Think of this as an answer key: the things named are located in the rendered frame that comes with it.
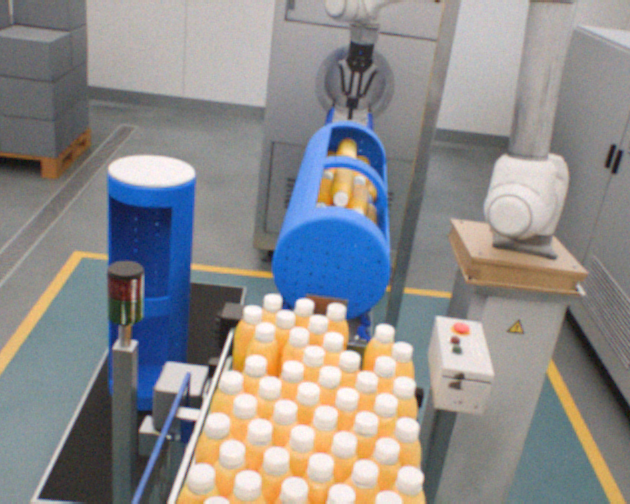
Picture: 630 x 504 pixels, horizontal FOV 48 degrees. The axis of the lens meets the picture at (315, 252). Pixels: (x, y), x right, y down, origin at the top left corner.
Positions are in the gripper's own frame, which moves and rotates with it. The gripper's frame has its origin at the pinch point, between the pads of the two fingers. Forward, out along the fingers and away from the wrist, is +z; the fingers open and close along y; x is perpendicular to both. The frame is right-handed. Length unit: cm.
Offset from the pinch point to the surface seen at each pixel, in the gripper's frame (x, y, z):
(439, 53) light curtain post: -74, -31, -9
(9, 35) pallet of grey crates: -229, 221, 44
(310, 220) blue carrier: 67, 5, 11
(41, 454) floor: 28, 89, 135
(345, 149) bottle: -4.6, -0.3, 14.9
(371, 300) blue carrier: 67, -12, 29
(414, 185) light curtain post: -74, -33, 47
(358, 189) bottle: 19.6, -6.0, 19.0
